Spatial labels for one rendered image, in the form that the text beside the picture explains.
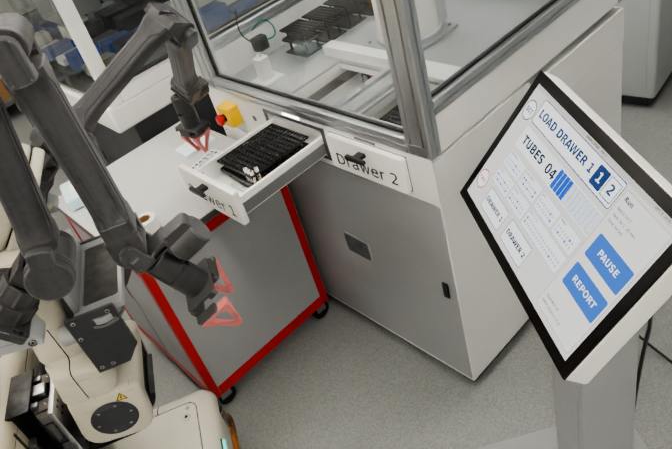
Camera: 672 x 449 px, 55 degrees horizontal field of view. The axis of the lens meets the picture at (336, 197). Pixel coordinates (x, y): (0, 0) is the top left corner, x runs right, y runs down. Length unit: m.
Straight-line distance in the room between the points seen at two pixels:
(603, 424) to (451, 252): 0.56
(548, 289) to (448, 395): 1.17
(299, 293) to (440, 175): 0.95
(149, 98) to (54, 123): 1.59
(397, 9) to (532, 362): 1.35
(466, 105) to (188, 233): 0.80
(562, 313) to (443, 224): 0.67
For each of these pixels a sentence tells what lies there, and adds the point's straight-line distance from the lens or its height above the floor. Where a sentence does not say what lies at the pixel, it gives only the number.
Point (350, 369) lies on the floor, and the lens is 2.38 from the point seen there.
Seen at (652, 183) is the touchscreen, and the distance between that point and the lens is 1.04.
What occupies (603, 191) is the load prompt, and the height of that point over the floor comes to 1.15.
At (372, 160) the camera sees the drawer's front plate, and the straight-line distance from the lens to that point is 1.71.
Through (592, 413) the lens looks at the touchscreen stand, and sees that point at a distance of 1.54.
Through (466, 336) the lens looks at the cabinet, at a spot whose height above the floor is 0.28.
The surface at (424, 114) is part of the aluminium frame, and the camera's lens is 1.50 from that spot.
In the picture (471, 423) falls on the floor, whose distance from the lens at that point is 2.19.
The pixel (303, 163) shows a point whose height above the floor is 0.86.
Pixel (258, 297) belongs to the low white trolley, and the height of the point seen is 0.34.
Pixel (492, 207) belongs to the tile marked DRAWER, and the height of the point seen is 1.00.
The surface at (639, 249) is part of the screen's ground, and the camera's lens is 1.02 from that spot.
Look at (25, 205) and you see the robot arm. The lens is 1.09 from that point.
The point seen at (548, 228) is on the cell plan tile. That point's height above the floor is 1.06.
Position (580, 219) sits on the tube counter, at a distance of 1.12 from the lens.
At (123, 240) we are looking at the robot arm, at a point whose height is 1.25.
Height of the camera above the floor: 1.84
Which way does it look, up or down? 36 degrees down
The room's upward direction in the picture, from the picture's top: 17 degrees counter-clockwise
